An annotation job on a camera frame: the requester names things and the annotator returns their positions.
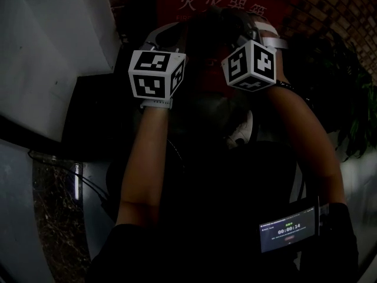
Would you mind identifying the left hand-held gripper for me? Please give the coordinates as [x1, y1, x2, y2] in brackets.
[128, 22, 191, 100]

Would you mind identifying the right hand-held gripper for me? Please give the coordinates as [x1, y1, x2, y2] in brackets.
[221, 19, 277, 93]

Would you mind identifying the person's left forearm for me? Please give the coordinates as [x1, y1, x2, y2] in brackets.
[117, 106, 173, 226]

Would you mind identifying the person's right forearm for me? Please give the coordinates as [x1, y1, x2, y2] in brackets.
[266, 80, 345, 206]

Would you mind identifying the person's right hand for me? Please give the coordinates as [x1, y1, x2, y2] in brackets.
[254, 15, 289, 83]

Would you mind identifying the person's white shoe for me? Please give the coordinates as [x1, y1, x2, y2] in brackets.
[225, 109, 254, 150]

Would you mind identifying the green potted plant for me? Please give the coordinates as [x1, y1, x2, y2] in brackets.
[282, 31, 377, 159]

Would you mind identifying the black smartphone with lit screen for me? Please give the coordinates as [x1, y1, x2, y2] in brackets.
[259, 198, 321, 253]

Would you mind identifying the person's black clothing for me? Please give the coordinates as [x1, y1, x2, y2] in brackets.
[88, 140, 360, 283]

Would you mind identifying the white hand strap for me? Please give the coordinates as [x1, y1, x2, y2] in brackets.
[254, 22, 289, 51]

